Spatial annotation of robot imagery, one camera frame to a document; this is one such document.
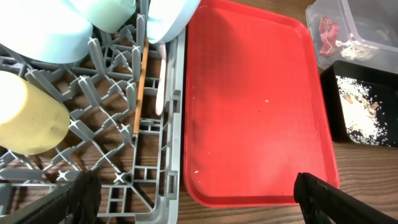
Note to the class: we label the yellow plastic cup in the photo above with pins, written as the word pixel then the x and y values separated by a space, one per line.
pixel 32 122

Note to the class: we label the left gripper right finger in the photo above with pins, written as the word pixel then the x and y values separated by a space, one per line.
pixel 321 202

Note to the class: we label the wooden chopstick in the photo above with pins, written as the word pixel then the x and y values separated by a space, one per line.
pixel 140 93

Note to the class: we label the red plastic serving tray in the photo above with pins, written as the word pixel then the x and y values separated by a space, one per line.
pixel 254 110

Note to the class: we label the red snack wrapper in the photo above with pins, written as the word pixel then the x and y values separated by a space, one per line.
pixel 329 30

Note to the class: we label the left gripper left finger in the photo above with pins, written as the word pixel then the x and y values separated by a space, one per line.
pixel 77 202

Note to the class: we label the black rectangular tray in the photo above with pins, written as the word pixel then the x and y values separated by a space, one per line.
pixel 384 89

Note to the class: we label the rice and peanut scraps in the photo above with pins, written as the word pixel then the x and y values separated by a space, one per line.
pixel 360 111

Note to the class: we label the white tissue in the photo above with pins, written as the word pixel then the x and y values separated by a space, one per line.
pixel 355 50

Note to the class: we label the grey plastic dishwasher rack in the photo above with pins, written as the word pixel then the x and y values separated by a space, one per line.
pixel 139 173

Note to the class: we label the clear plastic waste bin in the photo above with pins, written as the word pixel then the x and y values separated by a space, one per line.
pixel 372 22

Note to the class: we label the light green bowl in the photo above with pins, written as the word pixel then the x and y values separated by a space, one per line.
pixel 106 15

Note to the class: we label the white plastic fork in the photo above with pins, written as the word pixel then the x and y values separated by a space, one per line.
pixel 159 104

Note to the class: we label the light blue bowl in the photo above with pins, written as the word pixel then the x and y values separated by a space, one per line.
pixel 48 31

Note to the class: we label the light blue round plate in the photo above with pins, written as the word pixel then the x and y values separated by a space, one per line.
pixel 167 18

